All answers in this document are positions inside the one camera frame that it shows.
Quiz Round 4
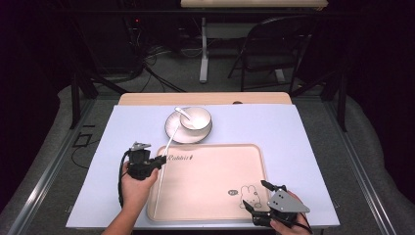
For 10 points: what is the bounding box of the black metal stand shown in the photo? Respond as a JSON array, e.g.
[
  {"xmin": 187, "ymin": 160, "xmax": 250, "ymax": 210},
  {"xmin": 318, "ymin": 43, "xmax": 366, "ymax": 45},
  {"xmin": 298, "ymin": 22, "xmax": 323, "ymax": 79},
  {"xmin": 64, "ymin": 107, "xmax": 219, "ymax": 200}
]
[
  {"xmin": 69, "ymin": 71, "xmax": 129, "ymax": 130},
  {"xmin": 289, "ymin": 69, "xmax": 347, "ymax": 133}
]

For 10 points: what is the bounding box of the aluminium floor rail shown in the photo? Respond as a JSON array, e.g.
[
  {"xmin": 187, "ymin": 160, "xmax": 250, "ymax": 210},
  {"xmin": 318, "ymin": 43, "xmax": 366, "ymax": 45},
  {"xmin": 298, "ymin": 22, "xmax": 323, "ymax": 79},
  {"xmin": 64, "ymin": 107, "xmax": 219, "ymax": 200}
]
[
  {"xmin": 6, "ymin": 97, "xmax": 98, "ymax": 235},
  {"xmin": 322, "ymin": 97, "xmax": 397, "ymax": 235}
]

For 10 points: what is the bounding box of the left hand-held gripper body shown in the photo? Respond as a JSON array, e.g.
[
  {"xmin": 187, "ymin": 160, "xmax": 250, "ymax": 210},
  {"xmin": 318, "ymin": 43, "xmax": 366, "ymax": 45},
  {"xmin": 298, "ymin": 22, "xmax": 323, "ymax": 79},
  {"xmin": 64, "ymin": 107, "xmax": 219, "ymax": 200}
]
[{"xmin": 126, "ymin": 141, "xmax": 159, "ymax": 181}]

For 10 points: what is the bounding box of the pale blue table mat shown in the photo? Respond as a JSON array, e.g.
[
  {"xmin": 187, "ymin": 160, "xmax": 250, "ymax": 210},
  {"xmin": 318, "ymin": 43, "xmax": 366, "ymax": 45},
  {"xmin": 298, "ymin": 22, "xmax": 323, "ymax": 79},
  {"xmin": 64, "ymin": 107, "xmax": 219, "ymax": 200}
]
[{"xmin": 66, "ymin": 104, "xmax": 341, "ymax": 230}]

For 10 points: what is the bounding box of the white ceramic spoon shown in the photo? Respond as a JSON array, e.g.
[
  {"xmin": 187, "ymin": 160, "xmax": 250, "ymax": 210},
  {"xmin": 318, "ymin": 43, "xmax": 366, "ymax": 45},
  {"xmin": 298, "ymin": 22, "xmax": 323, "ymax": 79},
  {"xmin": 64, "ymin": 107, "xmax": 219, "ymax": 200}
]
[{"xmin": 174, "ymin": 107, "xmax": 206, "ymax": 129}]

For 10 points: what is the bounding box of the white plate with dark rim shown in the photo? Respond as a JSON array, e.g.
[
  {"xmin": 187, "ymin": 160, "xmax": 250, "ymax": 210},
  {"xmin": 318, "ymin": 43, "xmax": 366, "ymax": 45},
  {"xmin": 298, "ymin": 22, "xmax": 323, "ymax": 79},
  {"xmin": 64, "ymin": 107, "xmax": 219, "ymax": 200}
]
[{"xmin": 163, "ymin": 107, "xmax": 213, "ymax": 145}]

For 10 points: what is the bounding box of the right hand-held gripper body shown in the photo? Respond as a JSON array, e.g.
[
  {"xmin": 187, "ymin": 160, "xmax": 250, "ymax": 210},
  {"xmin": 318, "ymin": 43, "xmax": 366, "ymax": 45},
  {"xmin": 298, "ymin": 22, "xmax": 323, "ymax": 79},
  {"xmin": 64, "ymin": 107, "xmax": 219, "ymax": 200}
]
[{"xmin": 252, "ymin": 188, "xmax": 311, "ymax": 228}]

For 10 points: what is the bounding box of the person's left hand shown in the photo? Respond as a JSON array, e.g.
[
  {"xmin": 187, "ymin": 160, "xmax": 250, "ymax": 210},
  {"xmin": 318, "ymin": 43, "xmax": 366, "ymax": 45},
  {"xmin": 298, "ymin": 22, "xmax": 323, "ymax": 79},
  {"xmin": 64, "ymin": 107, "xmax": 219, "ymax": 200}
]
[{"xmin": 120, "ymin": 161, "xmax": 161, "ymax": 213}]

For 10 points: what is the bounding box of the person's right hand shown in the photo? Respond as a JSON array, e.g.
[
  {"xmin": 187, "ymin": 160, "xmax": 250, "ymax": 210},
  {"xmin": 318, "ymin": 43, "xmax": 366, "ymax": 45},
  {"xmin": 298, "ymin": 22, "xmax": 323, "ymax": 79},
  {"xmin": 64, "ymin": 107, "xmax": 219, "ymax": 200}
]
[{"xmin": 269, "ymin": 190, "xmax": 313, "ymax": 235}]

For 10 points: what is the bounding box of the thin black floor cable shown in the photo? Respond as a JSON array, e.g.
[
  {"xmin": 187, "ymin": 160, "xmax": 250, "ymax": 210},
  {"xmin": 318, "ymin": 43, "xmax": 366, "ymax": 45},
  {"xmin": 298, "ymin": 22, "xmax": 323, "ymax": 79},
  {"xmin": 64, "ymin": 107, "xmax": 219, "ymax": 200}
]
[{"xmin": 70, "ymin": 138, "xmax": 102, "ymax": 170}]

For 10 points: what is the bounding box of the black folding chair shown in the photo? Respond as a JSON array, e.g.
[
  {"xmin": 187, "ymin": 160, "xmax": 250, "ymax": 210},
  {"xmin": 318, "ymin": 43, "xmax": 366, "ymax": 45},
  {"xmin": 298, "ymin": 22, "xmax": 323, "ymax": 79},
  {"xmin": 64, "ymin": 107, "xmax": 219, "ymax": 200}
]
[{"xmin": 227, "ymin": 16, "xmax": 316, "ymax": 93}]

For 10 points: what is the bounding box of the white desk leg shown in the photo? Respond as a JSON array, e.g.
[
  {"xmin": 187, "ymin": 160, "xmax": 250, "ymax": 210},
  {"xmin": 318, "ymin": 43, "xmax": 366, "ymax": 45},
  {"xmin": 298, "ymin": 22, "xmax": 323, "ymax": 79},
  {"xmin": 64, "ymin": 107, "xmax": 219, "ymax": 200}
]
[{"xmin": 199, "ymin": 17, "xmax": 210, "ymax": 84}]

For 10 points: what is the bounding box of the white chopstick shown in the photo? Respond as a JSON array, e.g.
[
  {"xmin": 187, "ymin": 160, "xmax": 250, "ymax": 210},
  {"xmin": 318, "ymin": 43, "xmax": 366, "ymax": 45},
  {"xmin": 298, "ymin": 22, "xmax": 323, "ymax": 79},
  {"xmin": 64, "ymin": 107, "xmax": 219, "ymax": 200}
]
[
  {"xmin": 152, "ymin": 122, "xmax": 181, "ymax": 219},
  {"xmin": 153, "ymin": 122, "xmax": 182, "ymax": 219}
]

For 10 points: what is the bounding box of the bundle of floor cables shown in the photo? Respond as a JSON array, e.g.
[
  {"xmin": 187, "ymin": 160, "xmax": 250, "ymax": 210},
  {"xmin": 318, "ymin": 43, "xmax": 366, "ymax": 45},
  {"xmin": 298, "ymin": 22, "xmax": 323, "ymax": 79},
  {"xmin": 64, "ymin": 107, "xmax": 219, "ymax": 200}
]
[{"xmin": 129, "ymin": 44, "xmax": 188, "ymax": 94}]

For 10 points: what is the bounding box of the pink tray with rabbit print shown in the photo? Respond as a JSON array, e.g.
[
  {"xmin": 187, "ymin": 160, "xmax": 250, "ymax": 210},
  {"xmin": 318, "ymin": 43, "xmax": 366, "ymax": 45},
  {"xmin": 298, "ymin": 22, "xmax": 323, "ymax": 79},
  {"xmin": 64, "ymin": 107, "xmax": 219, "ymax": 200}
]
[{"xmin": 146, "ymin": 143, "xmax": 274, "ymax": 223}]

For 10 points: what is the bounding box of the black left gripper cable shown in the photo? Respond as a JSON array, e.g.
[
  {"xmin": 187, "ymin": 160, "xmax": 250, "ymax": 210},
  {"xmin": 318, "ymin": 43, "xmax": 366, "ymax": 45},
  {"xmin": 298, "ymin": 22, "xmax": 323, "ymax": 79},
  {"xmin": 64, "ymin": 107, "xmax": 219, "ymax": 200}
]
[{"xmin": 117, "ymin": 149, "xmax": 132, "ymax": 209}]

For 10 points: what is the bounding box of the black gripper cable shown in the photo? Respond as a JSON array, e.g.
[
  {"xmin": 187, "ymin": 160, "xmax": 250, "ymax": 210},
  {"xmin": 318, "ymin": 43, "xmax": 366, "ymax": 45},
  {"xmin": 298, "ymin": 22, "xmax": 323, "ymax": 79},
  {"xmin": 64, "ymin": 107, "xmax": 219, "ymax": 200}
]
[
  {"xmin": 117, "ymin": 149, "xmax": 132, "ymax": 209},
  {"xmin": 292, "ymin": 213, "xmax": 313, "ymax": 234}
]

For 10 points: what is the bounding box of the white bowl with dark rim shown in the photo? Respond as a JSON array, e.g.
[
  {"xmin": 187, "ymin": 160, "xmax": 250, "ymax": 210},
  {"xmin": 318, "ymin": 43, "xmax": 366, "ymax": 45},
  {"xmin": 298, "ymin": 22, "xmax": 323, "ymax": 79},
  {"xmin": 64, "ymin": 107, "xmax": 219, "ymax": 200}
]
[{"xmin": 179, "ymin": 106, "xmax": 212, "ymax": 132}]

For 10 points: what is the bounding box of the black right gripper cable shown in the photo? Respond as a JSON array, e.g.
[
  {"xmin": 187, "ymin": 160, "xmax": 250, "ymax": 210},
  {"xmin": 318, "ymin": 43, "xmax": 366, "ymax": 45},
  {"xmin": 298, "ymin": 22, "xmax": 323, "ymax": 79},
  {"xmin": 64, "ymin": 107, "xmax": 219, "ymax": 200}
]
[{"xmin": 292, "ymin": 213, "xmax": 313, "ymax": 234}]

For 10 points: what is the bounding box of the black device with red light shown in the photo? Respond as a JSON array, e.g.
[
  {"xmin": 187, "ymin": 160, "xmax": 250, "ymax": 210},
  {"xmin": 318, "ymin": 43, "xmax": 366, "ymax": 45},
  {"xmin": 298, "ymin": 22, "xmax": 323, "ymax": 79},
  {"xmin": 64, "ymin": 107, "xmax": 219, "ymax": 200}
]
[{"xmin": 125, "ymin": 15, "xmax": 145, "ymax": 44}]

